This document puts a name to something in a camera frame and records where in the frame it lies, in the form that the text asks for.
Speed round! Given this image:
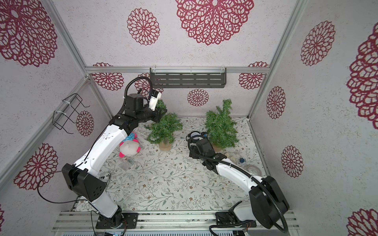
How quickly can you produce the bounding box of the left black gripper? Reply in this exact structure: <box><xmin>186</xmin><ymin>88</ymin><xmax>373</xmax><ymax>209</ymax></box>
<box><xmin>136</xmin><ymin>106</ymin><xmax>167</xmax><ymax>125</ymax></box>

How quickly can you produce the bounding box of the small green christmas tree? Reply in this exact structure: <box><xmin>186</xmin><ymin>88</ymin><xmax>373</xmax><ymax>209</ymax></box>
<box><xmin>146</xmin><ymin>113</ymin><xmax>183</xmax><ymax>151</ymax></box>
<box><xmin>205</xmin><ymin>99</ymin><xmax>239</xmax><ymax>152</ymax></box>

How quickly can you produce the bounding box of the clear string light battery box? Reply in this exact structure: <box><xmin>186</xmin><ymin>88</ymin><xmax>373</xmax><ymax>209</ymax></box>
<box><xmin>120</xmin><ymin>159</ymin><xmax>135</xmax><ymax>172</ymax></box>

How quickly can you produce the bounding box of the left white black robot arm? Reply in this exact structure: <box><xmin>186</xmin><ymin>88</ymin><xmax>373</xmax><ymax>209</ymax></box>
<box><xmin>62</xmin><ymin>90</ymin><xmax>166</xmax><ymax>219</ymax></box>

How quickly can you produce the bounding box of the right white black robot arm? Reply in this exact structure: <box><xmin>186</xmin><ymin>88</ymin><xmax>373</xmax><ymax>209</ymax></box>
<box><xmin>186</xmin><ymin>131</ymin><xmax>289</xmax><ymax>233</ymax></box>

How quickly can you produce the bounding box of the pink white plush toy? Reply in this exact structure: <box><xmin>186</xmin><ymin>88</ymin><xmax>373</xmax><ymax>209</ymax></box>
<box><xmin>119</xmin><ymin>132</ymin><xmax>141</xmax><ymax>158</ymax></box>

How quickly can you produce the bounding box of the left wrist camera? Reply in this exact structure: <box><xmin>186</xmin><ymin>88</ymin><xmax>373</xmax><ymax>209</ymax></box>
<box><xmin>149</xmin><ymin>89</ymin><xmax>162</xmax><ymax>111</ymax></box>

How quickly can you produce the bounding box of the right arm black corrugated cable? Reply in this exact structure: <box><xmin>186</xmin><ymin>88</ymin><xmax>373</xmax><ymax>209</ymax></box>
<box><xmin>185</xmin><ymin>131</ymin><xmax>289</xmax><ymax>234</ymax></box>

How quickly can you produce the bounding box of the grey wall shelf rack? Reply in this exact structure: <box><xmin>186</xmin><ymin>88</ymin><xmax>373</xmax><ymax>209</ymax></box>
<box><xmin>150</xmin><ymin>67</ymin><xmax>227</xmax><ymax>89</ymax></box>

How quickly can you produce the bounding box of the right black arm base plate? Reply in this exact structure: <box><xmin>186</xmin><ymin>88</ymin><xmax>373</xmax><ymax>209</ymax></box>
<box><xmin>215</xmin><ymin>211</ymin><xmax>257</xmax><ymax>228</ymax></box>

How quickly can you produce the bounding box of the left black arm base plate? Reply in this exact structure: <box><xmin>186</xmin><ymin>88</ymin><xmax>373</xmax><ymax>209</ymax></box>
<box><xmin>95</xmin><ymin>213</ymin><xmax>139</xmax><ymax>230</ymax></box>

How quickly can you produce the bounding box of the aluminium mounting rail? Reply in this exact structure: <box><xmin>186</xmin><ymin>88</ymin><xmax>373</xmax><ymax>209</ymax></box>
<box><xmin>51</xmin><ymin>210</ymin><xmax>300</xmax><ymax>231</ymax></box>

